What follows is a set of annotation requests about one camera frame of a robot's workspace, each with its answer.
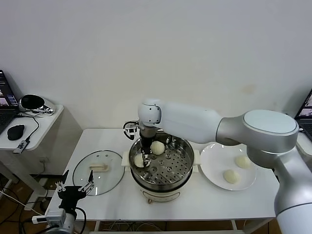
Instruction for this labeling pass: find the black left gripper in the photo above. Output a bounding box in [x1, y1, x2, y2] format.
[55, 170, 96, 208]

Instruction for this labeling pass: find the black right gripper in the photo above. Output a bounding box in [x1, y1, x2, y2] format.
[140, 135, 154, 169]

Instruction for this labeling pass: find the white steamed baozi bun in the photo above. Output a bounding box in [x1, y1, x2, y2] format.
[235, 156, 252, 169]
[134, 155, 147, 169]
[223, 169, 240, 184]
[151, 141, 165, 156]

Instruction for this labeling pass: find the round glass pot lid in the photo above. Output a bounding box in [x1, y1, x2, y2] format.
[72, 150, 125, 196]

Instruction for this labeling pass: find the stainless steel steamer basket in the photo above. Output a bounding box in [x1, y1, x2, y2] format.
[121, 131, 202, 186]

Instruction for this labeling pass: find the cream electric cooker base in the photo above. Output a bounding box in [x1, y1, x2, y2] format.
[123, 164, 199, 204]

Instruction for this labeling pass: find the white side desk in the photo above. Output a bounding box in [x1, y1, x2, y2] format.
[0, 104, 83, 213]

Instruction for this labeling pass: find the grey usb hub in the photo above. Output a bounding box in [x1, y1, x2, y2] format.
[12, 139, 31, 155]

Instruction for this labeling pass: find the white round plate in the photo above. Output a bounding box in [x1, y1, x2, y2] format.
[199, 142, 258, 191]

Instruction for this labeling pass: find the black computer mouse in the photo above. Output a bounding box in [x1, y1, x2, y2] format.
[6, 124, 26, 141]

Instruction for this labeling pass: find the black laptop computer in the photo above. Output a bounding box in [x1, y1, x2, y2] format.
[0, 69, 20, 134]
[293, 89, 312, 139]

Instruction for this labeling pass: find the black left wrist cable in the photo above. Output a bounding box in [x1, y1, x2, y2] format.
[73, 207, 87, 234]

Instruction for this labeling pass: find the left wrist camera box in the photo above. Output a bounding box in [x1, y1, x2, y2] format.
[45, 210, 66, 225]

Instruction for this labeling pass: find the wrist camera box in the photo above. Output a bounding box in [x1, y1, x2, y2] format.
[123, 120, 139, 140]
[45, 210, 66, 225]

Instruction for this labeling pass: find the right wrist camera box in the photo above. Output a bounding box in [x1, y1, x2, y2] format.
[123, 120, 139, 140]

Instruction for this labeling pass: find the cable bundle under table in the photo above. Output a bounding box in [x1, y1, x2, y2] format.
[101, 219, 147, 232]

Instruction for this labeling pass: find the white floor cable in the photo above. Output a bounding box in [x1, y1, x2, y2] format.
[0, 190, 47, 217]

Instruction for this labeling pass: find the thin black desk cable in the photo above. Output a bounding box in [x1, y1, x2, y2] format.
[16, 112, 40, 143]

